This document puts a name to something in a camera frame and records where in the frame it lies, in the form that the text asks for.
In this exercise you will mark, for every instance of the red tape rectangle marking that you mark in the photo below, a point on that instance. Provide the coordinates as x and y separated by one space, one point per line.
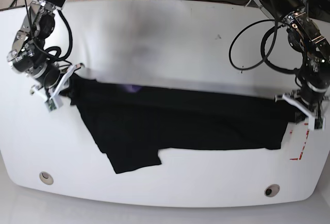
298 139

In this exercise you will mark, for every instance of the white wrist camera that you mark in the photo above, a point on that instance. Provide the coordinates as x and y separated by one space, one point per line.
316 123
54 103

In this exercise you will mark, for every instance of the black t-shirt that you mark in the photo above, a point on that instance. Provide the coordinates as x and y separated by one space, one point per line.
131 127

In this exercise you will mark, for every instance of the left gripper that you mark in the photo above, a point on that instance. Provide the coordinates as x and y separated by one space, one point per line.
311 110

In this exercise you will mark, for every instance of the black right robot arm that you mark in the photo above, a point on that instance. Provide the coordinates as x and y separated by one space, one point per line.
28 54

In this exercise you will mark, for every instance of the right table cable grommet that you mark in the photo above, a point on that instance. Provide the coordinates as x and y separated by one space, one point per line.
272 190

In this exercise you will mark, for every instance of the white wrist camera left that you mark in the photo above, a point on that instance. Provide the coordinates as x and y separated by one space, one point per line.
316 123

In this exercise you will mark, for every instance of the left table cable grommet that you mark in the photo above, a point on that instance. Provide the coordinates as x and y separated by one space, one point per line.
46 178

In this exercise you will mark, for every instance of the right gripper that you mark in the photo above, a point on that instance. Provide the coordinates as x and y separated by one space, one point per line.
53 79

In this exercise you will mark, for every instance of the table cable grommet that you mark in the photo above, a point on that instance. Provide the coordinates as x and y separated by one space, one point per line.
272 190
46 178

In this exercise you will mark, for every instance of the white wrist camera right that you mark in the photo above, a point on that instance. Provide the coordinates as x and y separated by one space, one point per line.
54 103

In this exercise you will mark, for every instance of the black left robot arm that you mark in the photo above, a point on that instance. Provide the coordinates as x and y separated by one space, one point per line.
305 37

